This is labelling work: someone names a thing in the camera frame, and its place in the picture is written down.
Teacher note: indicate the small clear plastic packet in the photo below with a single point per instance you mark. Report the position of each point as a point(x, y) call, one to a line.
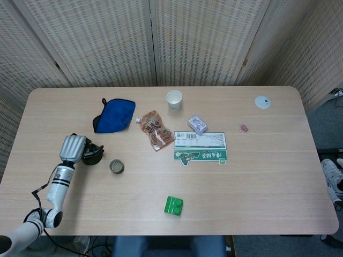
point(197, 125)

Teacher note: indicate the blue cloth pot holder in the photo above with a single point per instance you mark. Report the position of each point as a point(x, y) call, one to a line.
point(115, 117)

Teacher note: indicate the dark green tea cup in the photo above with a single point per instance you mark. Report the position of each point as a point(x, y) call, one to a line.
point(117, 168)

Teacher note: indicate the woven folding screen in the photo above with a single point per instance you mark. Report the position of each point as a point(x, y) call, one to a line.
point(107, 40)

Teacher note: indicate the black teapot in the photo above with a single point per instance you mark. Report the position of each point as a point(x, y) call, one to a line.
point(92, 161)

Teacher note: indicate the white sneaker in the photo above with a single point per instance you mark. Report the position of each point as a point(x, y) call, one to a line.
point(331, 174)

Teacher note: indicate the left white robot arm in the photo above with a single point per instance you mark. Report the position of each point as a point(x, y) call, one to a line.
point(57, 187)

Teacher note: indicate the crumpled plastic bag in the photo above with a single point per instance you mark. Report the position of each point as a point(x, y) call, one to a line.
point(81, 243)

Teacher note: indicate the white round disc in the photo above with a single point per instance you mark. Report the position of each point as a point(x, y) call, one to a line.
point(262, 102)

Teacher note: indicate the green toy brick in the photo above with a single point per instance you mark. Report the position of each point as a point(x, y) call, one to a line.
point(172, 206)

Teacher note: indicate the green white flattened carton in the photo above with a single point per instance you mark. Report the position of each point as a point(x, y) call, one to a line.
point(199, 148)

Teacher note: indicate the pink binder clip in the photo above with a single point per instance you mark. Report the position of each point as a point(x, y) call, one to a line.
point(244, 128)

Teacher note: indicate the orange spouted snack pouch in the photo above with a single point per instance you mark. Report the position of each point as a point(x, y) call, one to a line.
point(156, 131)

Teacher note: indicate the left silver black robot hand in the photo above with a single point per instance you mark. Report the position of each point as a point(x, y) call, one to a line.
point(71, 148)

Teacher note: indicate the white paper cup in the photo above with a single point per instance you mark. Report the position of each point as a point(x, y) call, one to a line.
point(174, 103)

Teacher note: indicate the blue padded robot base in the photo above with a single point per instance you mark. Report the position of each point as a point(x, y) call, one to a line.
point(168, 247)

